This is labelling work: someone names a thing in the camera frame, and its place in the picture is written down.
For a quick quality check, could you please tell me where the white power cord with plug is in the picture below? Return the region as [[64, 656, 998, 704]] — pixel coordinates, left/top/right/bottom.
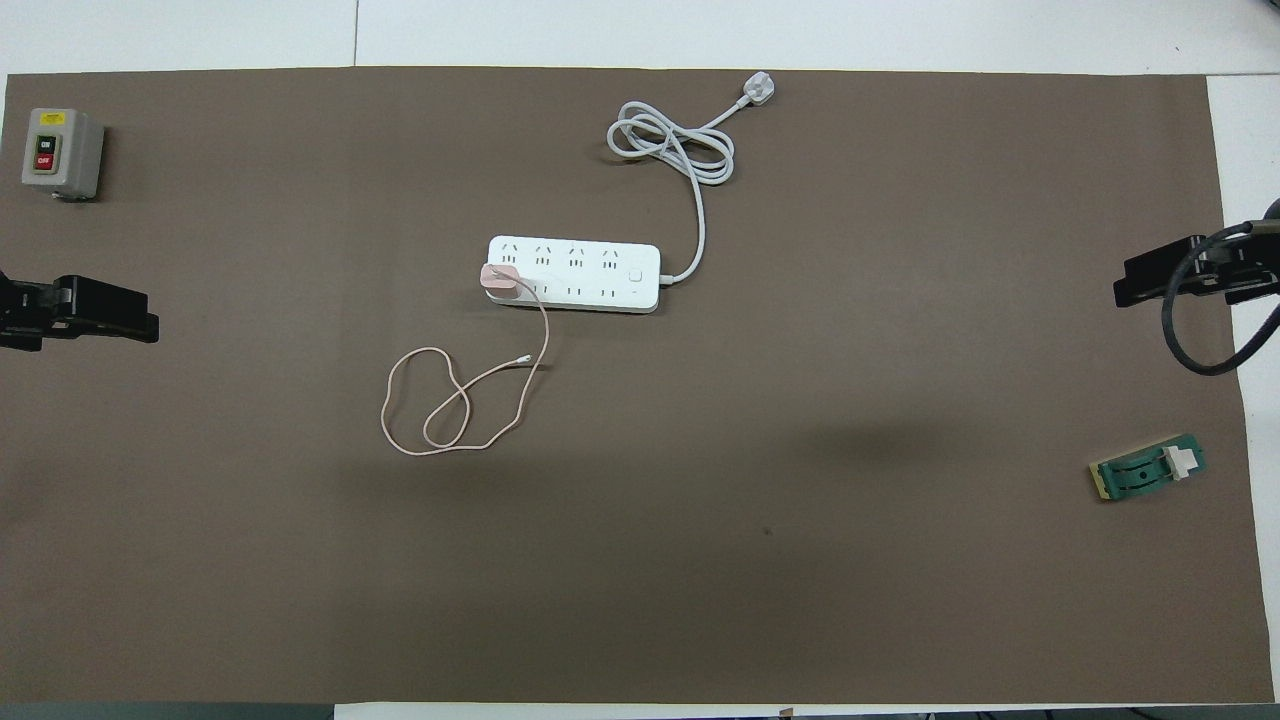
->
[[607, 72, 776, 286]]

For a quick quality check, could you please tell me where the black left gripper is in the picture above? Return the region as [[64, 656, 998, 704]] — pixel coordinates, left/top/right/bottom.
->
[[0, 272, 159, 351]]

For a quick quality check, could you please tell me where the white power strip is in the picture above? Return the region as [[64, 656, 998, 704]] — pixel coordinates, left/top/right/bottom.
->
[[486, 235, 662, 314]]

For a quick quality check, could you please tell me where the green knife switch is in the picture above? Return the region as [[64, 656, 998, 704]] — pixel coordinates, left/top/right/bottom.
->
[[1088, 433, 1207, 501]]

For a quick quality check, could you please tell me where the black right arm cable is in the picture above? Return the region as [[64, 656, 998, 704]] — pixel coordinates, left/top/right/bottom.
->
[[1160, 198, 1280, 377]]

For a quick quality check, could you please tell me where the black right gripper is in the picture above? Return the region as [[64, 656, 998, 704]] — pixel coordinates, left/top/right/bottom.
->
[[1113, 235, 1280, 309]]

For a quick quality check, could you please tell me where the grey on/off switch box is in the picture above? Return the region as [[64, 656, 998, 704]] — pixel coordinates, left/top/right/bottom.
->
[[22, 108, 105, 201]]

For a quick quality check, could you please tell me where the brown table mat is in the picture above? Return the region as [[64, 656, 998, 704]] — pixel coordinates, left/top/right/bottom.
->
[[0, 67, 1276, 706]]

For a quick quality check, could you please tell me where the pink charging cable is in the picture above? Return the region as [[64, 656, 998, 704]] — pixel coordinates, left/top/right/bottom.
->
[[380, 285, 551, 458]]

